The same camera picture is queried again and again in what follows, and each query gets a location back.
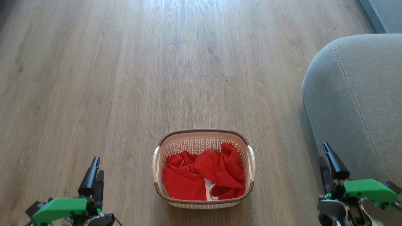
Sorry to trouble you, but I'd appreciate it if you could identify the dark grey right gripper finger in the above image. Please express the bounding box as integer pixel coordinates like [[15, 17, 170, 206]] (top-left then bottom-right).
[[323, 142, 350, 180], [319, 156, 336, 193]]

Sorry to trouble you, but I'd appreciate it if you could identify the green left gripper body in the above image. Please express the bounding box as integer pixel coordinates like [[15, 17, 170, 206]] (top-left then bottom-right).
[[32, 198, 98, 225]]

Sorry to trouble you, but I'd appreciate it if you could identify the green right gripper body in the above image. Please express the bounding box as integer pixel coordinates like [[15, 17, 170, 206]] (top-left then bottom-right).
[[327, 179, 398, 209]]

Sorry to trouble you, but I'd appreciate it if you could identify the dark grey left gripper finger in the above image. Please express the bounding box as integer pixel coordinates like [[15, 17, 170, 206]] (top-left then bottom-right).
[[78, 157, 100, 197], [94, 170, 105, 210]]

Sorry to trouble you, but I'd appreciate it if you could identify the red and white garment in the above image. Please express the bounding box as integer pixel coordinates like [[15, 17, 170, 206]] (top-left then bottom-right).
[[162, 143, 246, 201]]

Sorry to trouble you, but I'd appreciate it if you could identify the grey fabric sofa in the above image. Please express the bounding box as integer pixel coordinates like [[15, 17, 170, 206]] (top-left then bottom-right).
[[301, 34, 402, 226]]

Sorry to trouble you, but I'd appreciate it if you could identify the beige plastic laundry basket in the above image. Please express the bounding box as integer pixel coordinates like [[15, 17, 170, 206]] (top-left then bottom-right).
[[152, 129, 256, 209]]

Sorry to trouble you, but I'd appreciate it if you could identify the blue-grey furniture panel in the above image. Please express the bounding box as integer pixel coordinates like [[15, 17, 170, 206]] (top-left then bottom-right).
[[358, 0, 402, 34]]

